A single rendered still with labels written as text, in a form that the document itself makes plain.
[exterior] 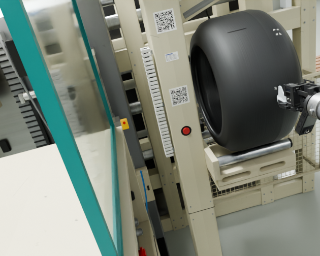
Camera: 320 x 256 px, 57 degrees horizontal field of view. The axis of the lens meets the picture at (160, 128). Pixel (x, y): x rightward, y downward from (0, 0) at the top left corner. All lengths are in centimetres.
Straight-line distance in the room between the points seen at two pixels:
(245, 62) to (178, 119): 36
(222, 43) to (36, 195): 77
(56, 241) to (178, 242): 173
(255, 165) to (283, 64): 45
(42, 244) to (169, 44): 82
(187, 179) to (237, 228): 97
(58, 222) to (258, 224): 184
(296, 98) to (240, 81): 20
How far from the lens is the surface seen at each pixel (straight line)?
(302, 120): 99
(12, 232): 65
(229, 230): 227
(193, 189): 142
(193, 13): 157
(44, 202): 69
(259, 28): 117
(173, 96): 120
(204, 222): 157
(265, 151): 136
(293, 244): 220
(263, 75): 109
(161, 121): 127
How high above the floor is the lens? 162
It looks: 25 degrees down
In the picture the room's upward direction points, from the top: 13 degrees counter-clockwise
